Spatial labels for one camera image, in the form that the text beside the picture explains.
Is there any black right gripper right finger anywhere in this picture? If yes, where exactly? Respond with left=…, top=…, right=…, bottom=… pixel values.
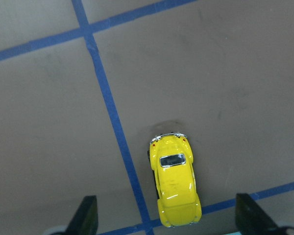
left=235, top=193, right=279, bottom=235

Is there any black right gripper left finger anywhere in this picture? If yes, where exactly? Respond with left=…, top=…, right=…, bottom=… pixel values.
left=65, top=195, right=98, bottom=235

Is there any yellow toy beetle car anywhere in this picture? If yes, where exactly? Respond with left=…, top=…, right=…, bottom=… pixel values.
left=147, top=132, right=202, bottom=227

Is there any turquoise plastic storage bin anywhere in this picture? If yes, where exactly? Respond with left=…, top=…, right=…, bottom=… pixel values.
left=226, top=228, right=294, bottom=235

